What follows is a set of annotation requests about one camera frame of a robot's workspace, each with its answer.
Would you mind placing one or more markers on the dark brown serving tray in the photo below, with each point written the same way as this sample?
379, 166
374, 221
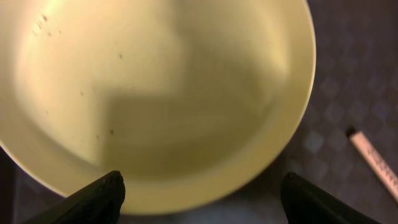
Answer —
355, 84

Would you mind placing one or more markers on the yellow plate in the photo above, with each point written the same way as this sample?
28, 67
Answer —
189, 100

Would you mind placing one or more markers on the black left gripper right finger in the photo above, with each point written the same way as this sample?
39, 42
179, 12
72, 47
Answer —
305, 203

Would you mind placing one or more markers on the wooden chopstick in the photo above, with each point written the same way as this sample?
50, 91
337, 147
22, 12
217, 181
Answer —
374, 160

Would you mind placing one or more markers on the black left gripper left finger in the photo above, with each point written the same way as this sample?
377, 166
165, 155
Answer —
98, 203

